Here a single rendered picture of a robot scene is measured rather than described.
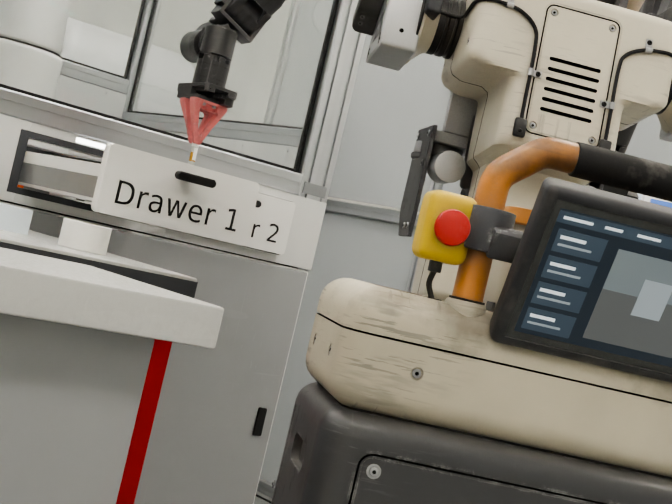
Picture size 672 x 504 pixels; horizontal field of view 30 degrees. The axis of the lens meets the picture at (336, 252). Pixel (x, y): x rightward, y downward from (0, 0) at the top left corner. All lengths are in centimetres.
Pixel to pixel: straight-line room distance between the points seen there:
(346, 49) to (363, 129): 168
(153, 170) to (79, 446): 90
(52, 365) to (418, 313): 36
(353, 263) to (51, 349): 310
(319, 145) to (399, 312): 140
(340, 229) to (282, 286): 170
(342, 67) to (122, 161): 78
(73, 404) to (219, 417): 142
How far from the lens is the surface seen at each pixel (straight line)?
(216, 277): 251
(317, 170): 262
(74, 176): 210
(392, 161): 415
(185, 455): 256
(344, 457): 124
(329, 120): 263
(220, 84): 217
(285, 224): 256
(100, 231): 181
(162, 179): 203
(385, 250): 409
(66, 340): 115
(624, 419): 131
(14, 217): 193
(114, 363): 118
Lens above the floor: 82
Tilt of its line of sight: 1 degrees up
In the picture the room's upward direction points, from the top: 13 degrees clockwise
